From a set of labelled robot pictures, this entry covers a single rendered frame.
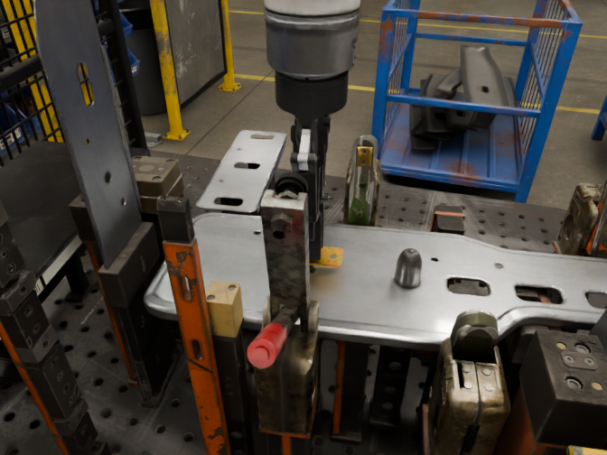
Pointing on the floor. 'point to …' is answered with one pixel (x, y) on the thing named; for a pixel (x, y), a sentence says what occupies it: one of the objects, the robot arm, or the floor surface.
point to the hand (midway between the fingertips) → (310, 229)
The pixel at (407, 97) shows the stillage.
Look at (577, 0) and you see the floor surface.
